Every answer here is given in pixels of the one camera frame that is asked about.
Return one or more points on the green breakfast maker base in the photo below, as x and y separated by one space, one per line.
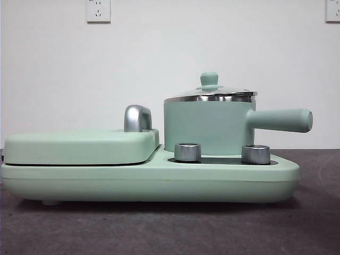
132 183

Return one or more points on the white wall socket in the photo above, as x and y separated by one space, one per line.
98 12
333 10

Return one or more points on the silver control knob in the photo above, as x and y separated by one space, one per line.
187 152
255 154

